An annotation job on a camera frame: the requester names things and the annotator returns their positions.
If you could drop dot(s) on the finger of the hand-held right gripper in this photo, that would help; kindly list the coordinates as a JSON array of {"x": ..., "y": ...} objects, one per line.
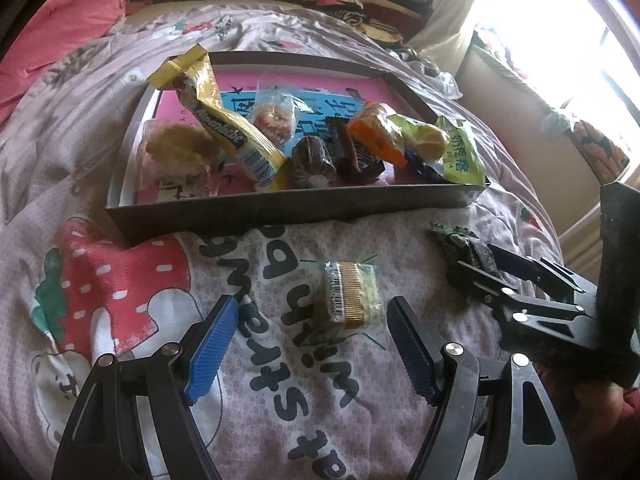
[
  {"x": 500, "y": 305},
  {"x": 540, "y": 272}
]

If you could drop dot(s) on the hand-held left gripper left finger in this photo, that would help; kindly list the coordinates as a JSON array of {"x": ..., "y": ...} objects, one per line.
[{"x": 210, "y": 350}]

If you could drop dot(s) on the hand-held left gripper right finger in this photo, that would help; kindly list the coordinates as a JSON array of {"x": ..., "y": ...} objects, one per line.
[{"x": 410, "y": 350}]

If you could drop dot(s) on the dark seaweed packet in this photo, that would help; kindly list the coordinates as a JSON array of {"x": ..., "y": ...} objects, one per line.
[{"x": 457, "y": 247}]

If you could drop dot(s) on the small clear cracker packet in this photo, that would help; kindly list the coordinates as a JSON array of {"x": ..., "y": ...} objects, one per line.
[{"x": 350, "y": 290}]

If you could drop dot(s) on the light green snack packet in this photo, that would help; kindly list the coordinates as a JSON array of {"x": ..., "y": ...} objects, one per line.
[{"x": 462, "y": 157}]

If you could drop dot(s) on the blue cookie packet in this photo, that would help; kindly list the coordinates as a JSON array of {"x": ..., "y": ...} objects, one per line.
[{"x": 425, "y": 171}]

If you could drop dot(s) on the dark cardboard box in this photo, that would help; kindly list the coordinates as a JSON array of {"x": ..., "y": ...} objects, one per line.
[{"x": 300, "y": 210}]

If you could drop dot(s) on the yellow-green cake packet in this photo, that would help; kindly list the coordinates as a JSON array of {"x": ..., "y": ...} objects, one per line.
[{"x": 425, "y": 142}]

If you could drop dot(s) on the brown chocolate bar packet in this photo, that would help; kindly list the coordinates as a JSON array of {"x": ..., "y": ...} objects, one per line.
[{"x": 357, "y": 157}]

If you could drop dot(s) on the clear bag with pale pastry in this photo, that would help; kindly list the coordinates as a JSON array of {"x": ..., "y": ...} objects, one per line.
[{"x": 175, "y": 150}]

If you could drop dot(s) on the orange-topped cracker packet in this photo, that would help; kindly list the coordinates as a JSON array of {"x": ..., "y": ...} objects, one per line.
[{"x": 375, "y": 135}]

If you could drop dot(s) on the dark chocolate muffin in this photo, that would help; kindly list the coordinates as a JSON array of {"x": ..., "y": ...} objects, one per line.
[{"x": 312, "y": 160}]

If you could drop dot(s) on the long yellow snack packet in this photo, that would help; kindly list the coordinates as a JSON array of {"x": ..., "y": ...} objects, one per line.
[{"x": 220, "y": 120}]

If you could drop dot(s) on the clear bag with red pastry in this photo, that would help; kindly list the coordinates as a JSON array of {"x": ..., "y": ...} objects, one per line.
[{"x": 272, "y": 117}]

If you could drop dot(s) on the strawberry printed blanket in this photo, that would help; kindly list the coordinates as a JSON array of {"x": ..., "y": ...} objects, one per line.
[{"x": 150, "y": 285}]

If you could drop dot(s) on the clothes on windowsill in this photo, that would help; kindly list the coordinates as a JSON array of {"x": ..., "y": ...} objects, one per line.
[{"x": 590, "y": 145}]

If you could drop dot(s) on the white plastic bag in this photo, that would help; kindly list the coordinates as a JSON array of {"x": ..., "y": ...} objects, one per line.
[{"x": 440, "y": 80}]

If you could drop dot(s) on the window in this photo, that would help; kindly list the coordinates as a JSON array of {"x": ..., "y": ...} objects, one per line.
[{"x": 575, "y": 35}]

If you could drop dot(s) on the cream curtain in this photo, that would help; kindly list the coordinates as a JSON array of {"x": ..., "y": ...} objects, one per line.
[{"x": 445, "y": 10}]

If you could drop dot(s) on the pink quilt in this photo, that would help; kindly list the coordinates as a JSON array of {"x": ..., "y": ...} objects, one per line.
[{"x": 60, "y": 35}]

